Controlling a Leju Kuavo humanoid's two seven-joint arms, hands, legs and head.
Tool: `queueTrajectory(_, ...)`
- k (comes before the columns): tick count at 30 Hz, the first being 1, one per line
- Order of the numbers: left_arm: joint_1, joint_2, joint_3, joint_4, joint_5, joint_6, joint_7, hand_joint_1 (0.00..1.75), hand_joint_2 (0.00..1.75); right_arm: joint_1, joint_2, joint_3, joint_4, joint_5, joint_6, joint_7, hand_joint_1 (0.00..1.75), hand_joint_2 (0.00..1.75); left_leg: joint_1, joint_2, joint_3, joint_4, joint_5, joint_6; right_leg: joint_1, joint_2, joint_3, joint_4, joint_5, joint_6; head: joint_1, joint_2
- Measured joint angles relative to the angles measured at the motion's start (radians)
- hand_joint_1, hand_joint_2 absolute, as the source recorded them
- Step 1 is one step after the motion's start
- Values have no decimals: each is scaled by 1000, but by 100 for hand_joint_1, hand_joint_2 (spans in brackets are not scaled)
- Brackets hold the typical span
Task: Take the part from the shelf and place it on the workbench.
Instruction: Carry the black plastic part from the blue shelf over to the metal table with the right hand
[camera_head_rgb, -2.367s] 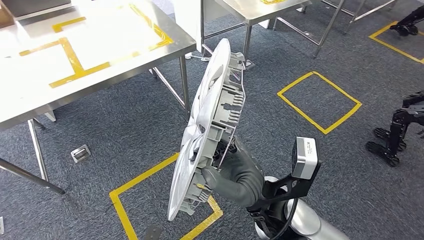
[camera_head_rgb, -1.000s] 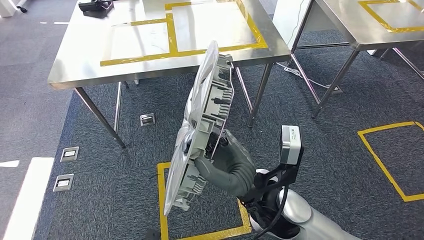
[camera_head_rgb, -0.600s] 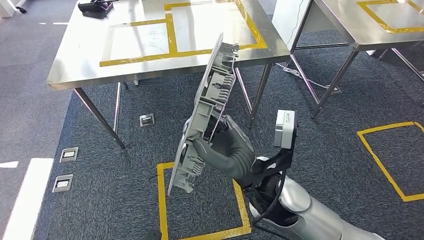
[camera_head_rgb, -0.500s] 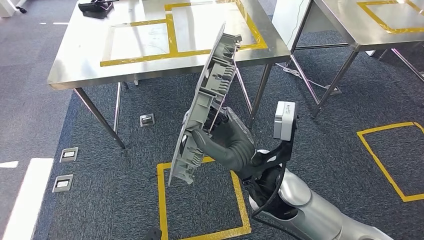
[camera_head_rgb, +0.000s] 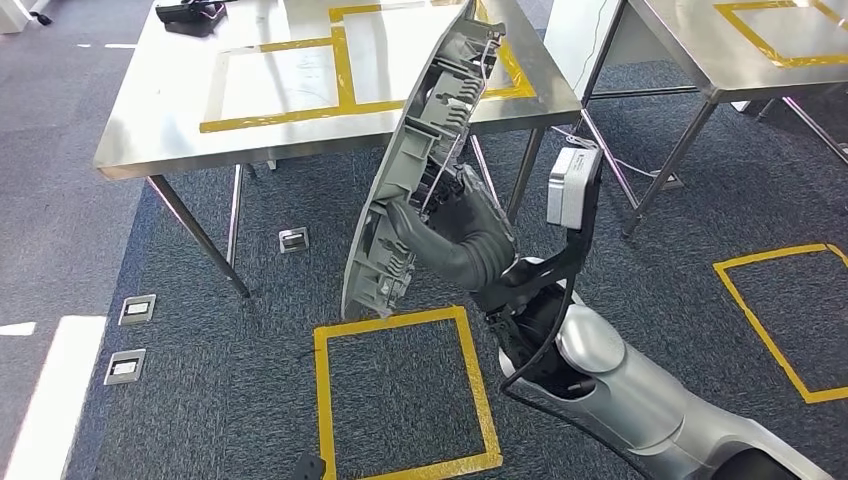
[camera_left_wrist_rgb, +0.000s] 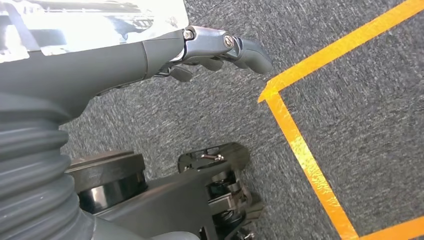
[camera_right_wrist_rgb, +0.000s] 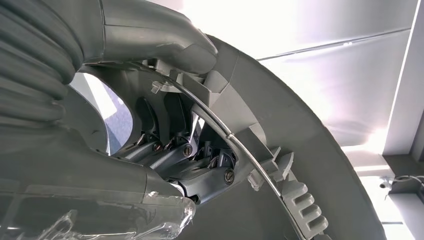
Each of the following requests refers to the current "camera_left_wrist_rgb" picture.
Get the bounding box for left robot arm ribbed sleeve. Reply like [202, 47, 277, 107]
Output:
[0, 92, 200, 240]

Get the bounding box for black robot foot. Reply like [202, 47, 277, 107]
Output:
[177, 142, 266, 240]

